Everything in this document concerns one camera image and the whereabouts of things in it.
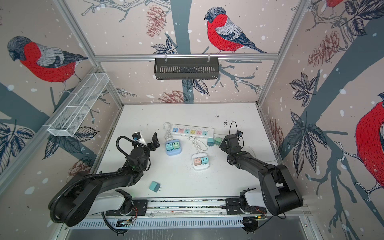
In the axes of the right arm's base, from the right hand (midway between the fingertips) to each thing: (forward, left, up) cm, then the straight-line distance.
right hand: (227, 144), depth 93 cm
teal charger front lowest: (-27, +41, 0) cm, 49 cm away
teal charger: (+3, +10, -3) cm, 11 cm away
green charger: (-4, +32, +3) cm, 32 cm away
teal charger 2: (-5, +36, +3) cm, 36 cm away
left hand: (-3, +46, +14) cm, 48 cm away
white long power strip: (+10, +23, 0) cm, 25 cm away
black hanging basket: (+47, +29, +25) cm, 61 cm away
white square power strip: (-15, +16, -2) cm, 22 cm away
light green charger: (+4, +6, -2) cm, 7 cm away
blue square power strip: (-6, +33, -1) cm, 34 cm away
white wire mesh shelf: (-6, +82, +30) cm, 87 cm away
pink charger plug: (-14, +18, +4) cm, 23 cm away
